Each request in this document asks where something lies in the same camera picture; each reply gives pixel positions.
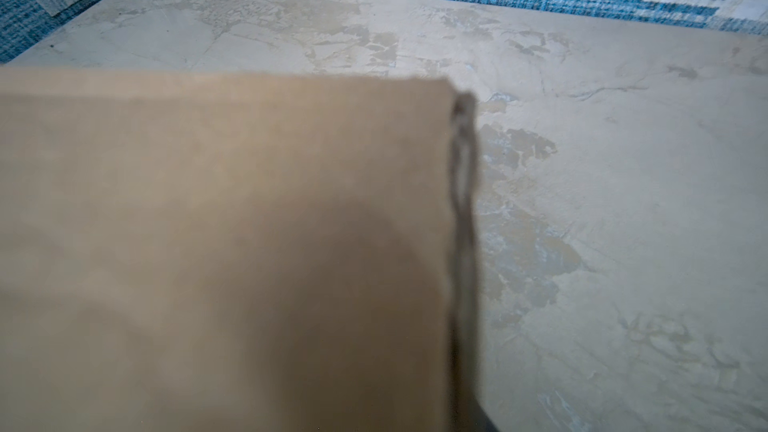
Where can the brown cardboard box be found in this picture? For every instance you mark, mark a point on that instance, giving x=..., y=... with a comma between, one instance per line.
x=237, y=252

